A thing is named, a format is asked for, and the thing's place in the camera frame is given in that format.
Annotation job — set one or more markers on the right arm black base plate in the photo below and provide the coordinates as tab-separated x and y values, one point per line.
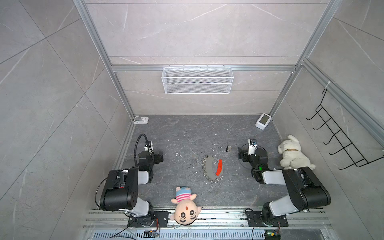
264	219

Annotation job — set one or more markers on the metal keyring holder red handle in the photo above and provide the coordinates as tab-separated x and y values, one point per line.
212	169

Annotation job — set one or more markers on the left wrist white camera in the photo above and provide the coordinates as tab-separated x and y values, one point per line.
149	146

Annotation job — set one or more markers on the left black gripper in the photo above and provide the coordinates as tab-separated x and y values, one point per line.
159	156

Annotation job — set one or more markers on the wrist white camera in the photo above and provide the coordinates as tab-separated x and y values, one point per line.
253	144
149	146

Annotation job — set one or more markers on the plush doll striped hat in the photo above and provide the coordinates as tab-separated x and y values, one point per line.
186	211

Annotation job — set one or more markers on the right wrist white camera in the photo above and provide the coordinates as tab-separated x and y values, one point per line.
253	144

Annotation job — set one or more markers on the white plush dog toy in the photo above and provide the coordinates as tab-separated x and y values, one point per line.
293	158

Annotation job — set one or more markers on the white wire mesh basket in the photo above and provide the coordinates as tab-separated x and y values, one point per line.
197	80

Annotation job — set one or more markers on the black wire hook rack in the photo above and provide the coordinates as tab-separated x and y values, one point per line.
339	136

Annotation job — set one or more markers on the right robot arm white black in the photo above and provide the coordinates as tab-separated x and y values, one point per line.
305	191

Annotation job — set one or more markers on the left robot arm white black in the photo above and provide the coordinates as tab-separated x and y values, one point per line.
120	192

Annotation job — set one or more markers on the white wall socket box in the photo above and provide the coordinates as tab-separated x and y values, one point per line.
140	120

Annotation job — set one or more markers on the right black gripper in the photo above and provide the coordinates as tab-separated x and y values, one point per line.
242	154

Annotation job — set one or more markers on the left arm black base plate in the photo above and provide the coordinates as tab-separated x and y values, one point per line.
152	220

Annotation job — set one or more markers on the white digital clock device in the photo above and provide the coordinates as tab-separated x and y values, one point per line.
263	121

